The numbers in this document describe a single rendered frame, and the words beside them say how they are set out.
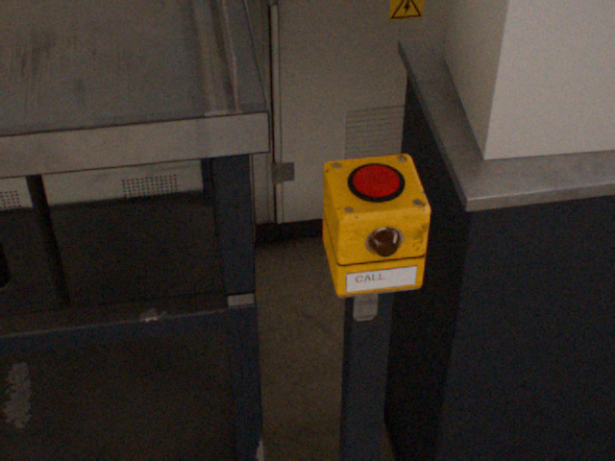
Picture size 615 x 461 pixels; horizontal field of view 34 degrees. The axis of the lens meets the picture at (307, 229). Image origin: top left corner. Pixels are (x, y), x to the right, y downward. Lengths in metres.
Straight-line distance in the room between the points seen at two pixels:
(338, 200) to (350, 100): 1.04
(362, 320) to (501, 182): 0.25
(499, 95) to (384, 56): 0.77
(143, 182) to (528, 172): 1.01
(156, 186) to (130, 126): 0.95
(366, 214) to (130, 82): 0.36
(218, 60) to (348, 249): 0.33
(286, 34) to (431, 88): 0.58
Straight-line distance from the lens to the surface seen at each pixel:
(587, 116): 1.16
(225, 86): 1.08
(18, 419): 1.67
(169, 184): 1.99
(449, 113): 1.22
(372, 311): 0.97
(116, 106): 1.07
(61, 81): 1.12
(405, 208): 0.86
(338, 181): 0.88
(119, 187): 1.99
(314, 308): 1.99
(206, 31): 1.17
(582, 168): 1.17
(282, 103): 1.87
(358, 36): 1.82
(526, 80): 1.10
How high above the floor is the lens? 1.47
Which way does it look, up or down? 43 degrees down
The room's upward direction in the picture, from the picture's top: straight up
